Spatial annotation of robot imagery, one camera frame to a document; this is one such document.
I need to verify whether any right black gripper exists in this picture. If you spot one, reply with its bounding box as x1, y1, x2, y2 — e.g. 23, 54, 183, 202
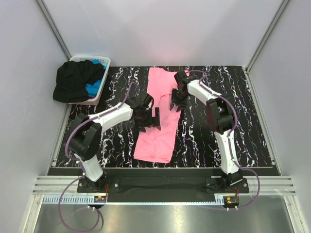
170, 89, 188, 113

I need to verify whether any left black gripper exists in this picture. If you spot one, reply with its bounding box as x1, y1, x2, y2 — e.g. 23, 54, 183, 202
134, 107, 160, 133

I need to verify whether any pink t shirt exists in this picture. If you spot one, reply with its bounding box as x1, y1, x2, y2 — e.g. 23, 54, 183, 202
134, 67, 181, 163

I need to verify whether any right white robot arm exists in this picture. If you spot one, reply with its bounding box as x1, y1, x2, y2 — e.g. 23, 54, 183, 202
170, 71, 243, 193

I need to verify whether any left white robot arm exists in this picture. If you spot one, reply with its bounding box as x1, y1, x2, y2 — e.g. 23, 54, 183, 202
65, 92, 161, 192

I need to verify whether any blue t shirt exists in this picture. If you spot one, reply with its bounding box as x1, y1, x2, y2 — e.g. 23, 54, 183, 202
86, 60, 106, 99

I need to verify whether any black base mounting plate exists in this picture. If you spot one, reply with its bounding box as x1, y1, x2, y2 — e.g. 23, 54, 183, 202
77, 168, 249, 203

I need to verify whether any white plastic laundry basket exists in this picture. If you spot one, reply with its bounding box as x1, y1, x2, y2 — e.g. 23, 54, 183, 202
70, 55, 111, 106

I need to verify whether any left orange connector box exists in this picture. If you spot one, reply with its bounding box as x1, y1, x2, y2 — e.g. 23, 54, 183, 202
94, 195, 107, 203

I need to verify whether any orange connector box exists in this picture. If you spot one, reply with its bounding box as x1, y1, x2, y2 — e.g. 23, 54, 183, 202
94, 195, 107, 203
225, 196, 240, 204

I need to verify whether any black t shirt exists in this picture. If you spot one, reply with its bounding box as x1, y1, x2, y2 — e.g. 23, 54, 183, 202
53, 60, 105, 103

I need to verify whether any right orange connector box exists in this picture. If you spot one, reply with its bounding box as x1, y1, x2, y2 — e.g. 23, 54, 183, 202
225, 196, 240, 204

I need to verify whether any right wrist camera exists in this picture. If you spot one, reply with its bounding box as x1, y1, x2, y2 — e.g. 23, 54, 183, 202
174, 71, 197, 84

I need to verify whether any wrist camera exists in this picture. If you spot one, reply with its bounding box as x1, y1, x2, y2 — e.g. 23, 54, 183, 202
133, 91, 154, 109
174, 71, 197, 84

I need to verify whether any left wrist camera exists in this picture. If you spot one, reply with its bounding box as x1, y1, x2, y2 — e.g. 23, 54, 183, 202
133, 91, 154, 109

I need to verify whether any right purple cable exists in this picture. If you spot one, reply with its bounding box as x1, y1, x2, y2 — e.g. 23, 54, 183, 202
186, 70, 262, 211

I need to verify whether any purple cable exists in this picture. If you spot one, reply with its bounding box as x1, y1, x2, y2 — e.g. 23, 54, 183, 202
186, 70, 262, 211
58, 82, 140, 233

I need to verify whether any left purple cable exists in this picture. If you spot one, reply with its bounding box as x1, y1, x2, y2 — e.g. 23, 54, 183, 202
58, 82, 140, 233

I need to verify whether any aluminium frame rail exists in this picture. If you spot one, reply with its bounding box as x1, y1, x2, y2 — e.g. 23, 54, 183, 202
32, 176, 295, 206

